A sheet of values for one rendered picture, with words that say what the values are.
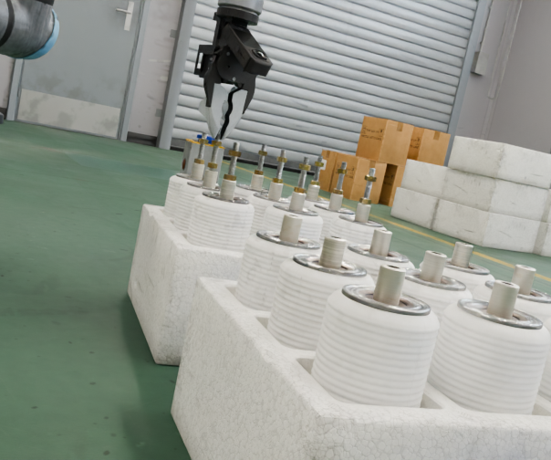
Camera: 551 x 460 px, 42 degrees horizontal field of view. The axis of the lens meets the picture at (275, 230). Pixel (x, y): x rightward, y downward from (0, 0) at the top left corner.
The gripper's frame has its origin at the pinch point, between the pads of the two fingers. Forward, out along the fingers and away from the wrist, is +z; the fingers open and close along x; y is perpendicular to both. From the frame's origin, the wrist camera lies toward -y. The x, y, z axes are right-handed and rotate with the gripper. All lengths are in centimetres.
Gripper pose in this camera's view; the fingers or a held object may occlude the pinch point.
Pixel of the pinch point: (221, 131)
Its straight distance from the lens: 122.2
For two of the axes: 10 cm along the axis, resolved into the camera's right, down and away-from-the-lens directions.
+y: -5.4, -2.3, 8.1
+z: -2.1, 9.7, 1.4
